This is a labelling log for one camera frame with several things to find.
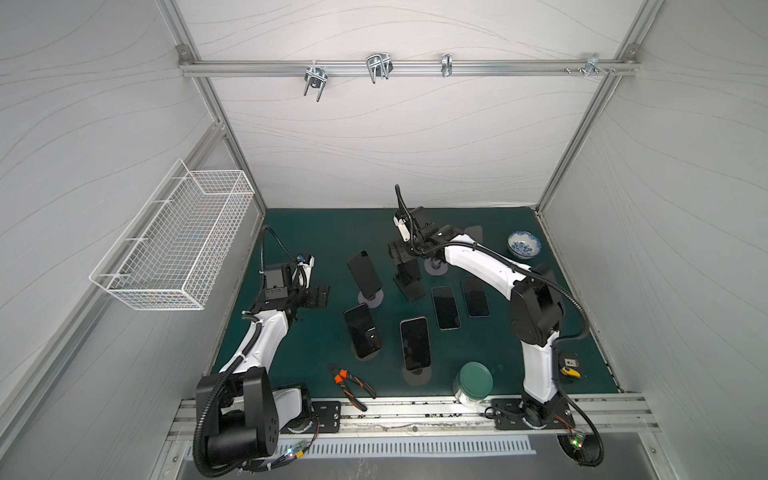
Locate black smartphone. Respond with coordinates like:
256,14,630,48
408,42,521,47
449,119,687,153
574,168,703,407
461,277,490,318
400,317,432,371
392,254,421,286
343,304,382,356
347,250,382,300

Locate brown round phone stand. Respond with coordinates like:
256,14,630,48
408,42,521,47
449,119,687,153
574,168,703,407
464,225,483,243

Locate blue edged smartphone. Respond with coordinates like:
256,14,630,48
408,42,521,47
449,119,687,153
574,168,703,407
431,286,461,330

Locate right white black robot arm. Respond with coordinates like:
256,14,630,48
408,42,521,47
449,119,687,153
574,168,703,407
388,201,590,429

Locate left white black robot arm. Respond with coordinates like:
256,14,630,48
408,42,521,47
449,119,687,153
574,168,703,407
192,254,327,478

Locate lilac phone stand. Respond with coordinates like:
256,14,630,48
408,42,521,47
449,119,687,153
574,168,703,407
424,258,449,277

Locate black square phone stand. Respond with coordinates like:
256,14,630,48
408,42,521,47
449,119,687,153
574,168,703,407
394,274,426,303

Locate dark stand front left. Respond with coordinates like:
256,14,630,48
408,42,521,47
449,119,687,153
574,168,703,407
350,344,381,362

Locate orange black pliers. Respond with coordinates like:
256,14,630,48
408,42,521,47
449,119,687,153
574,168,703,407
328,363,377,412

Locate blue white porcelain bowl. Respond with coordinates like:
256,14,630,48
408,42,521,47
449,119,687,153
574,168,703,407
507,230,542,260

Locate green table mat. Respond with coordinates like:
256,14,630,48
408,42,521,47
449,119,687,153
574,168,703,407
212,206,619,399

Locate green lid jar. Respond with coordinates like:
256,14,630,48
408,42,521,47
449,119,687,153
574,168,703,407
453,361,494,405

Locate metal clamp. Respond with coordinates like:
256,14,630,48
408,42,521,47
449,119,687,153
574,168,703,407
365,52,393,84
564,54,617,78
303,65,328,102
441,53,453,78

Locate left metal clamp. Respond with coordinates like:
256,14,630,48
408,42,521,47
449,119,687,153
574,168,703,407
303,65,328,102

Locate yellow black tape measure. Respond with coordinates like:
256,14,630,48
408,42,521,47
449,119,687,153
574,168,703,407
558,352,583,379

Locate right metal clamp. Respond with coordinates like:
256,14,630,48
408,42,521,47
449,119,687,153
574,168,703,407
564,54,617,78

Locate white wire basket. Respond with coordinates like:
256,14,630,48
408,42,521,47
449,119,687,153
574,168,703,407
89,159,254,311

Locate white slotted cable duct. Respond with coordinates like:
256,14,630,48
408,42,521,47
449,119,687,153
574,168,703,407
304,434,536,459

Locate aluminium cross rail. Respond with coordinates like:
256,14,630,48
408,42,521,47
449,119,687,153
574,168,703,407
179,57,641,78

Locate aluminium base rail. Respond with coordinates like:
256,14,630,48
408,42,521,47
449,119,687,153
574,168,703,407
164,392,661,442

